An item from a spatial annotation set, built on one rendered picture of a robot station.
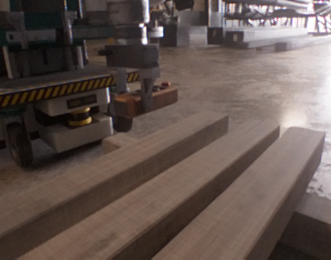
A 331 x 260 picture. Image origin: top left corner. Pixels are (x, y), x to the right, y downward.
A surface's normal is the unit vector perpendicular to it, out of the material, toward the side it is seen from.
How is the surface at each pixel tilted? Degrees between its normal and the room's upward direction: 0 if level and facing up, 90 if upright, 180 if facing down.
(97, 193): 90
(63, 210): 90
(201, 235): 0
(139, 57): 90
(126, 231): 0
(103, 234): 0
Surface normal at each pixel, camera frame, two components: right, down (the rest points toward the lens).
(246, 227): -0.04, -0.94
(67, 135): 0.69, 0.22
